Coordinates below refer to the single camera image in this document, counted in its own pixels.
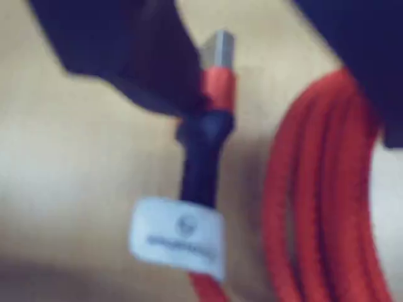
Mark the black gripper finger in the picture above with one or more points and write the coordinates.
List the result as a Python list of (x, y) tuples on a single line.
[(371, 41), (126, 47)]

